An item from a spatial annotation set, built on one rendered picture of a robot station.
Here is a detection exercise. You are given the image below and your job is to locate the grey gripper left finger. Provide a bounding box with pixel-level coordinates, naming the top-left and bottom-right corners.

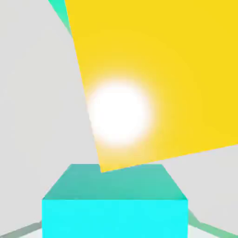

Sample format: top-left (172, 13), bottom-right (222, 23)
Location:
top-left (0, 220), bottom-right (43, 238)

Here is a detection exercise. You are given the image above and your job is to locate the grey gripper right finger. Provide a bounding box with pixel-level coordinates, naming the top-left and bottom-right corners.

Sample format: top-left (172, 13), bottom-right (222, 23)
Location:
top-left (187, 208), bottom-right (238, 238)

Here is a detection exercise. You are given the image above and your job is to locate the large yellow box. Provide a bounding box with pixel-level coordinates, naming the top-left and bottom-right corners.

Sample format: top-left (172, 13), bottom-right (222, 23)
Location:
top-left (64, 0), bottom-right (238, 173)

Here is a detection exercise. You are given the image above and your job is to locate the large green box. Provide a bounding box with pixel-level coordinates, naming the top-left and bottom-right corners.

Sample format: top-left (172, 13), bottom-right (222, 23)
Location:
top-left (48, 0), bottom-right (73, 38)

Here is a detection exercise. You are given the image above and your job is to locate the small cyan cube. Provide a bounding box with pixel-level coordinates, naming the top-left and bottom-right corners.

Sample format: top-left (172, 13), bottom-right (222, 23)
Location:
top-left (41, 163), bottom-right (189, 238)

